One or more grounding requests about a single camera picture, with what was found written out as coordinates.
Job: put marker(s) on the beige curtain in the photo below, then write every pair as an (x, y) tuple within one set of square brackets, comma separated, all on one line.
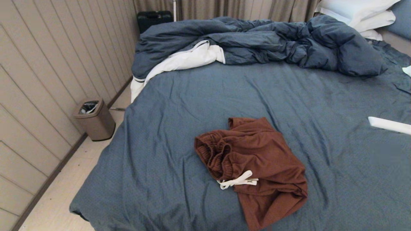
[(224, 8)]

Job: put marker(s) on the white vertical pole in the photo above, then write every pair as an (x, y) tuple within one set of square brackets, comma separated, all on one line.
[(174, 9)]

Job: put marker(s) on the bin liner bag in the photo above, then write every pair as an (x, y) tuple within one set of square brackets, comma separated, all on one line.
[(88, 107)]

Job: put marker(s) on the large white pillow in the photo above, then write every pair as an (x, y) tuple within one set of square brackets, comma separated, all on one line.
[(353, 8)]

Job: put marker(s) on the white flat box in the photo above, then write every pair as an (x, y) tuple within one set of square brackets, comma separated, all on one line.
[(388, 125)]

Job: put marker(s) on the crumpled blue duvet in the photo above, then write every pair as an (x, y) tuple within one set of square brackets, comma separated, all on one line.
[(257, 38)]

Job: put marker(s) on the brown square trash bin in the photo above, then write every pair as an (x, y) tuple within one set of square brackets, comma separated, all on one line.
[(96, 125)]

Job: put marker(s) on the white paper scrap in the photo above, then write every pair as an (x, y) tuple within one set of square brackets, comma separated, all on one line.
[(407, 70)]

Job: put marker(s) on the white duvet lining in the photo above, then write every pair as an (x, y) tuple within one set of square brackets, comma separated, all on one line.
[(186, 59)]

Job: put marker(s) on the blue pillow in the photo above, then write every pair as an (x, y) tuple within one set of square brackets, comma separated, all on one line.
[(401, 16)]

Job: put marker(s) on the brown elastic-waist shorts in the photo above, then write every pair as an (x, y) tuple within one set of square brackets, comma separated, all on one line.
[(257, 166)]

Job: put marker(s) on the blue bed sheet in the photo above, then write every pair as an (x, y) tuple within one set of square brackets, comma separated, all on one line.
[(160, 160)]

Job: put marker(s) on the black suitcase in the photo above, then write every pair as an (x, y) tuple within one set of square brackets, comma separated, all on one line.
[(154, 20)]

